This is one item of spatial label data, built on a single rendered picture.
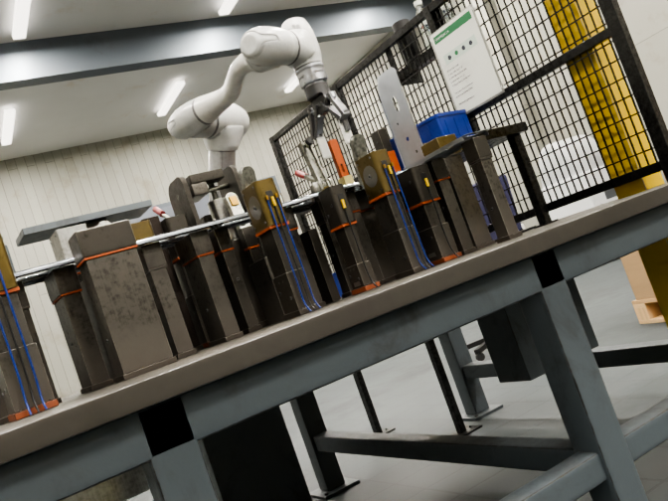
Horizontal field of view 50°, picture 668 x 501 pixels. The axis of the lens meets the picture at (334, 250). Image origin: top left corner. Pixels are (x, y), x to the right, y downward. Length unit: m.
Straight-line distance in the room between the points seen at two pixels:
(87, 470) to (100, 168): 11.21
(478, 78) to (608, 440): 1.30
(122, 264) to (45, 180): 10.49
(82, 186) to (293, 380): 10.99
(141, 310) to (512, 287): 0.78
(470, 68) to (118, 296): 1.43
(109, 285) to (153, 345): 0.16
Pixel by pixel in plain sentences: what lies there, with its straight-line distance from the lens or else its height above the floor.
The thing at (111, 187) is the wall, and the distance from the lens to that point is 12.17.
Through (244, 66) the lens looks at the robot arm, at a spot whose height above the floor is 1.44.
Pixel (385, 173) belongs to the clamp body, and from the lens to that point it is 1.91.
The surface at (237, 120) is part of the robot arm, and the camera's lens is 2.67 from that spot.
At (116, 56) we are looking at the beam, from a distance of 8.59.
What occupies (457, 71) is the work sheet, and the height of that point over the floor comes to 1.29.
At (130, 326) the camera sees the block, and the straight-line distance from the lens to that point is 1.58.
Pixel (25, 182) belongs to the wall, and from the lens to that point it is 12.03.
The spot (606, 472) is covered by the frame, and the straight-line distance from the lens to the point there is 1.63.
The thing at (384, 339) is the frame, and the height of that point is 0.62.
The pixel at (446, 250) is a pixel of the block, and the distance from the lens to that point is 2.00.
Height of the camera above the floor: 0.73
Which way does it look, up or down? 3 degrees up
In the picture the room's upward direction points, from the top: 20 degrees counter-clockwise
